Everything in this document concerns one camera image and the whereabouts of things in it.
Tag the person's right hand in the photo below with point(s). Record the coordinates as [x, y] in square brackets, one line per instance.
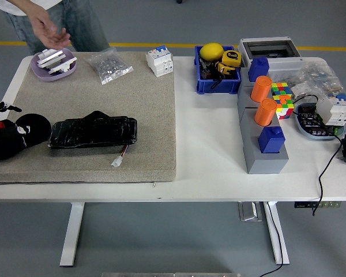
[47, 31]

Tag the black rag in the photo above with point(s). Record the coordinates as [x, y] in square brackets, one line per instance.
[36, 127]

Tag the black plastic-wrapped panel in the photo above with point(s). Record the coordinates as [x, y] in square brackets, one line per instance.
[92, 132]

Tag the table control panel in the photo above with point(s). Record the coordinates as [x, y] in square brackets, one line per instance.
[317, 205]

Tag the person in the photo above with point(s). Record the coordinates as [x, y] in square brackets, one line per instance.
[83, 26]

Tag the purple dish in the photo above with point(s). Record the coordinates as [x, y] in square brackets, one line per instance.
[37, 72]

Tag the clear bag of screws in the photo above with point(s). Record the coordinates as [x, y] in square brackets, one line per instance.
[109, 66]

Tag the grey-brown mat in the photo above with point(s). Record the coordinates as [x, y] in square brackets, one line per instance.
[103, 98]

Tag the white circuit breaker blue toggles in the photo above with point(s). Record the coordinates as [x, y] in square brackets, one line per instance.
[336, 111]
[158, 62]

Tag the white table leg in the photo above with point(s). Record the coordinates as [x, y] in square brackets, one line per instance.
[72, 231]
[274, 231]

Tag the yellow lemon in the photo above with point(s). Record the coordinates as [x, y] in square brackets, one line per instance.
[212, 52]

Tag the blue plastic bin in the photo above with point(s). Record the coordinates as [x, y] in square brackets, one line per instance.
[216, 86]

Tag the yellow black tape measure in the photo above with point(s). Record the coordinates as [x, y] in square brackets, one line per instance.
[225, 69]

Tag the yellow tape measure round label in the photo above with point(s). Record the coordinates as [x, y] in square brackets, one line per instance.
[232, 57]

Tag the blue square block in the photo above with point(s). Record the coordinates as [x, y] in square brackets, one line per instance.
[259, 69]
[272, 141]

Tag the orange cylinder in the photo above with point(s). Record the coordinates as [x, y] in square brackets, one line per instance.
[261, 89]
[265, 114]

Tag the colourful puzzle cube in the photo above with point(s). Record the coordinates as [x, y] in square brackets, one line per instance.
[282, 89]
[285, 108]

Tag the grey block holder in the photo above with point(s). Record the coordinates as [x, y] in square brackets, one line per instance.
[265, 163]

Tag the metal floor plate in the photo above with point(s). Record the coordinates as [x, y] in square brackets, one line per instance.
[250, 212]

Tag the clear bags of parts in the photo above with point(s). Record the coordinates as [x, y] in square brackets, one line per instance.
[320, 76]

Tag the blue-grey dish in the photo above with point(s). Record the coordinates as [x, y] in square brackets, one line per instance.
[305, 131]

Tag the green circuit board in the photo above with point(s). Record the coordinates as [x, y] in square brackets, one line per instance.
[314, 127]

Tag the white switch plate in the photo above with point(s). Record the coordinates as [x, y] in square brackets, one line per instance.
[50, 57]
[64, 65]

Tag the grey electrical enclosure box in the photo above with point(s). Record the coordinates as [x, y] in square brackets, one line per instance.
[279, 65]

